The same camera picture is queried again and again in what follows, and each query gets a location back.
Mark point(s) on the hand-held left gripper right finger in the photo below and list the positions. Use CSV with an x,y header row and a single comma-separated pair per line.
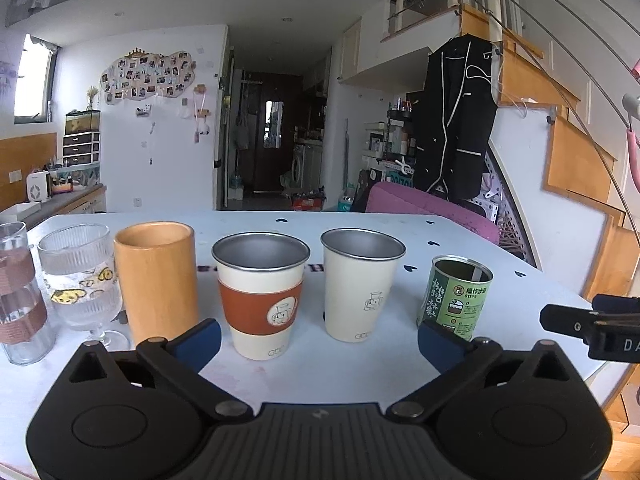
x,y
440,346

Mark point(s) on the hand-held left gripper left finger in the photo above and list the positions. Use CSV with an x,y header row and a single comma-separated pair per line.
x,y
199,344

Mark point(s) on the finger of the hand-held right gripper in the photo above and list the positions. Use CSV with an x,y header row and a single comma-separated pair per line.
x,y
562,321

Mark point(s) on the cream cup with orange sleeve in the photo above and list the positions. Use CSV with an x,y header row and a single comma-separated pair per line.
x,y
260,305

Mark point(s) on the wooden cup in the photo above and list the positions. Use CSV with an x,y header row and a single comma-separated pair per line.
x,y
155,280

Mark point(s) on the plain cream metal cup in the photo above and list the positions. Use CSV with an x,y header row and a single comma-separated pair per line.
x,y
357,290

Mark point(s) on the green printed tin can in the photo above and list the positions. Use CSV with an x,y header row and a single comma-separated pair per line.
x,y
452,300

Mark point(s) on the ribbed stem glass yellow print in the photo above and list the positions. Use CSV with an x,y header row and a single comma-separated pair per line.
x,y
82,280

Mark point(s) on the red box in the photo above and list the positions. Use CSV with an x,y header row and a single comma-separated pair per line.
x,y
306,203

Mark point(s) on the clear glass with brown bands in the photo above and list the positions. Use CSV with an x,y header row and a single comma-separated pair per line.
x,y
20,290

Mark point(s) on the wooden staircase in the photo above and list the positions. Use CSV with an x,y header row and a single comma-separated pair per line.
x,y
560,125

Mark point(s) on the grey side counter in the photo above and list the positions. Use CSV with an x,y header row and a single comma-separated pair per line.
x,y
60,202

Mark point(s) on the washing machine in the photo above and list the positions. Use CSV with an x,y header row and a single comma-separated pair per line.
x,y
306,165

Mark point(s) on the hanging grey bag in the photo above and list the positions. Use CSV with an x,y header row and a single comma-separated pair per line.
x,y
242,132

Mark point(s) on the black shelf rack with bottles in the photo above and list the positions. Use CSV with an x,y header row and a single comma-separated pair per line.
x,y
400,132

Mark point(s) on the small white appliance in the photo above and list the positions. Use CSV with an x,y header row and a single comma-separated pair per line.
x,y
37,186

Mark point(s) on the black jacket with white trim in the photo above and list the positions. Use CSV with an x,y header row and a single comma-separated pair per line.
x,y
455,120

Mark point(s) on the dark drawer unit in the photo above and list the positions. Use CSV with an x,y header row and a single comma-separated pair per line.
x,y
81,149

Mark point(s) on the dark wooden door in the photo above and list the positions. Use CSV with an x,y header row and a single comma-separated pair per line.
x,y
277,130

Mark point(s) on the glass fish tank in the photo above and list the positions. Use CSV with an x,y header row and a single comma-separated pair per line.
x,y
82,121

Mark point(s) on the cloud-shaped photo collage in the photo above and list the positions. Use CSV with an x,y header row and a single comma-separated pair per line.
x,y
147,77

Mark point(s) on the metal stair railing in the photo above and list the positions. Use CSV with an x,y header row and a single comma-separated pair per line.
x,y
560,35

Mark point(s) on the window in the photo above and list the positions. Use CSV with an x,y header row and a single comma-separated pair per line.
x,y
35,80

